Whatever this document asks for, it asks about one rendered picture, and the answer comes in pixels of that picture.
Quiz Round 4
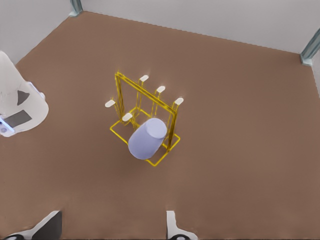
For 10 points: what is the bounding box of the lavender cup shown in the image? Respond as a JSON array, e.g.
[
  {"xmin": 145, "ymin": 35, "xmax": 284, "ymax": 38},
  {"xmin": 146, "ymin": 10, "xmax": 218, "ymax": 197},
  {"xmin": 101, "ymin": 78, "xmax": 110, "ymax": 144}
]
[{"xmin": 127, "ymin": 117, "xmax": 168, "ymax": 161}]

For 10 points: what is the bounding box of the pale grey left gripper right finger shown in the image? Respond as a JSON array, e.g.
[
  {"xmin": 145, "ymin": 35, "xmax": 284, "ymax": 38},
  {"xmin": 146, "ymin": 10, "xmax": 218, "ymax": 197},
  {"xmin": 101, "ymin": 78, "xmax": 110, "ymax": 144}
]
[{"xmin": 166, "ymin": 210, "xmax": 199, "ymax": 240}]

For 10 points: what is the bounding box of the silver frame post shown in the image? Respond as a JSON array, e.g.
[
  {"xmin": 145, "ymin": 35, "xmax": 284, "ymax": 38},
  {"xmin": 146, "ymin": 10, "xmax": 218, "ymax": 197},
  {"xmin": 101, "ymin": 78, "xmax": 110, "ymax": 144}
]
[
  {"xmin": 68, "ymin": 0, "xmax": 84, "ymax": 18},
  {"xmin": 300, "ymin": 26, "xmax": 320, "ymax": 67}
]

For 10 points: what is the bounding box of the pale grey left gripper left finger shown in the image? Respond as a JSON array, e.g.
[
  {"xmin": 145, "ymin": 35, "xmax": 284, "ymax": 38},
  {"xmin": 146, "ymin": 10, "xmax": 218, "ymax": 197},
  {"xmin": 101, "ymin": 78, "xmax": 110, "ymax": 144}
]
[{"xmin": 0, "ymin": 210, "xmax": 63, "ymax": 240}]

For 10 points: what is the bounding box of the yellow wire cup holder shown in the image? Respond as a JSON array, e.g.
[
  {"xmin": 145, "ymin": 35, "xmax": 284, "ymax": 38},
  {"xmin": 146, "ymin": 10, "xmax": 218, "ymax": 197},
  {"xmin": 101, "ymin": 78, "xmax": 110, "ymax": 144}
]
[{"xmin": 104, "ymin": 69, "xmax": 185, "ymax": 168}]

